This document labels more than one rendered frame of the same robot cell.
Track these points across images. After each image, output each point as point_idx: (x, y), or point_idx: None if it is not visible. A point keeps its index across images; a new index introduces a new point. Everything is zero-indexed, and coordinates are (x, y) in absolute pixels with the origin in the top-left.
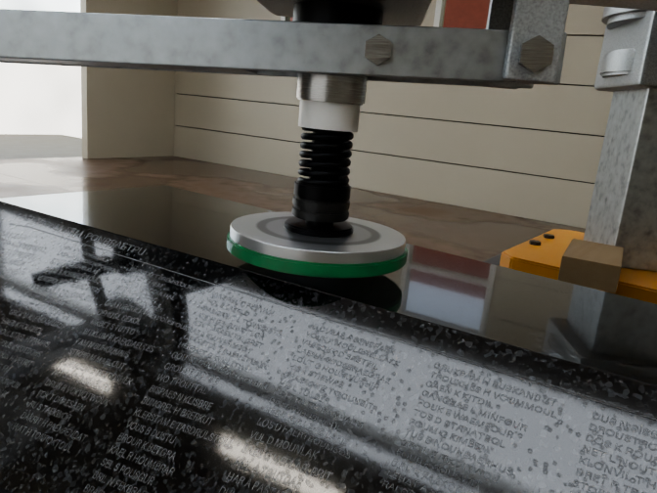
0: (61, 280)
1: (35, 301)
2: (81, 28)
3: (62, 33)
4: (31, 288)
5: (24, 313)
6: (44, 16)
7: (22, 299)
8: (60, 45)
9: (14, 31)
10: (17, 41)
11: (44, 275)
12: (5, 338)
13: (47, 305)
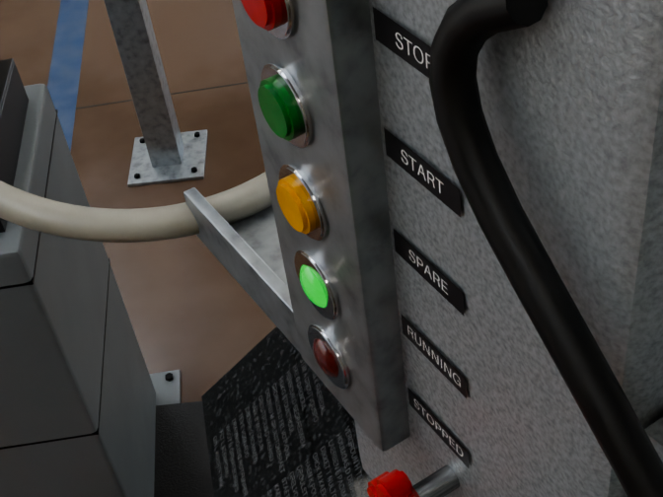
0: (356, 457)
1: (331, 464)
2: (294, 325)
3: (281, 315)
4: (336, 438)
5: (320, 471)
6: (265, 286)
7: (327, 448)
8: (281, 323)
9: (248, 278)
10: (252, 289)
11: (350, 431)
12: (298, 490)
13: (334, 482)
